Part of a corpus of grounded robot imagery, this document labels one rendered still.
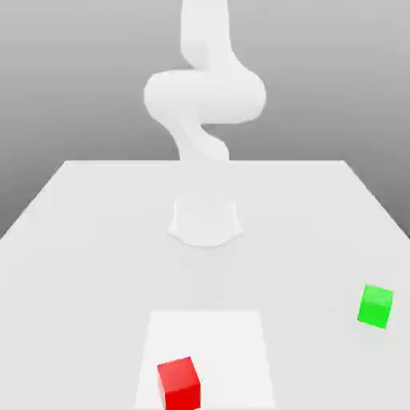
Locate small green cube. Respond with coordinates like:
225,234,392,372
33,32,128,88
356,283,394,330

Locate small red cube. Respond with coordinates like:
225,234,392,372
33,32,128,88
156,356,202,410

